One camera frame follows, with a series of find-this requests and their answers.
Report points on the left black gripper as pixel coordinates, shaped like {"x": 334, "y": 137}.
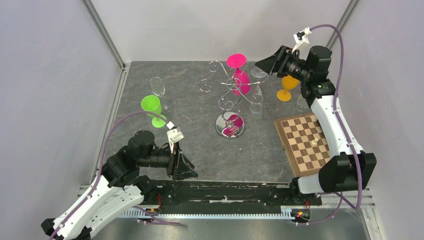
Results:
{"x": 176, "y": 164}

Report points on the green wine glass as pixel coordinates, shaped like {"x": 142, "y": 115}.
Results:
{"x": 151, "y": 103}

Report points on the clear wine glass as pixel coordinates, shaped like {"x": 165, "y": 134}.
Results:
{"x": 158, "y": 88}

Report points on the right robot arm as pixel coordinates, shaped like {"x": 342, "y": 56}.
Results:
{"x": 350, "y": 167}

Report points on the orange wine glass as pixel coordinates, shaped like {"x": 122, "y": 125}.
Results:
{"x": 288, "y": 84}

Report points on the wooden chessboard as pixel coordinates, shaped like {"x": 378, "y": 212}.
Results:
{"x": 296, "y": 133}

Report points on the white chess piece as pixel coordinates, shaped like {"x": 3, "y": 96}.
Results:
{"x": 315, "y": 141}

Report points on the white slotted cable duct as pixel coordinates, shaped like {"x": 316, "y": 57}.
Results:
{"x": 282, "y": 214}

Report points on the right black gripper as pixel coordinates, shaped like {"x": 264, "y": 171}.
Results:
{"x": 279, "y": 61}

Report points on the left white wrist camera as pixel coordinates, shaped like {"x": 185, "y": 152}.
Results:
{"x": 174, "y": 135}

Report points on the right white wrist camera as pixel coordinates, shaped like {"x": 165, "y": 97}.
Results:
{"x": 301, "y": 39}

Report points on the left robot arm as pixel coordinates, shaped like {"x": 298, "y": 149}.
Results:
{"x": 120, "y": 186}

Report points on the chrome wine glass rack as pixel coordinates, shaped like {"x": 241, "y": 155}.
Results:
{"x": 230, "y": 124}

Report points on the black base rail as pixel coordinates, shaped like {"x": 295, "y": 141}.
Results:
{"x": 197, "y": 197}

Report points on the pink wine glass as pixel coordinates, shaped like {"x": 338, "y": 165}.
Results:
{"x": 242, "y": 82}

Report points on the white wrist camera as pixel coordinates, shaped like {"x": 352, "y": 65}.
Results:
{"x": 301, "y": 39}
{"x": 174, "y": 135}

